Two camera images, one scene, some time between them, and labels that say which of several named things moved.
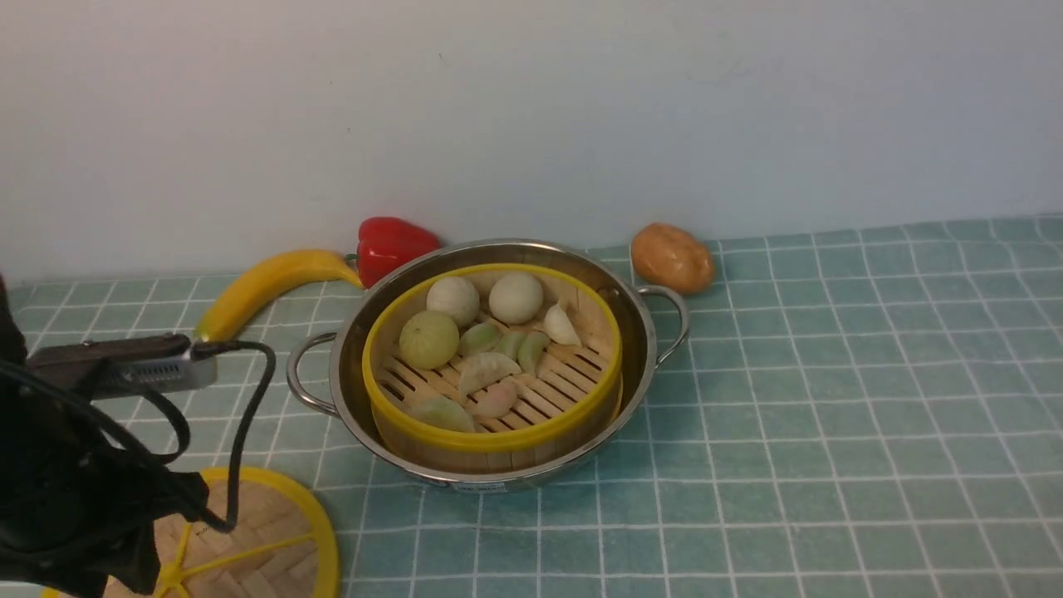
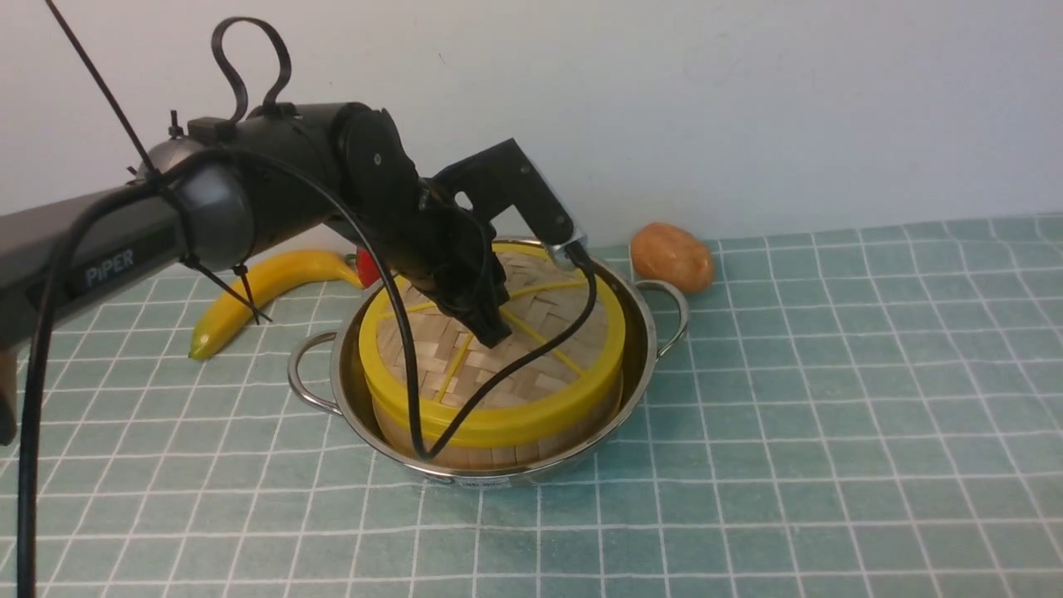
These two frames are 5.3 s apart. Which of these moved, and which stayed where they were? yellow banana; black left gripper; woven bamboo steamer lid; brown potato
Moved: black left gripper; woven bamboo steamer lid
Stayed: brown potato; yellow banana
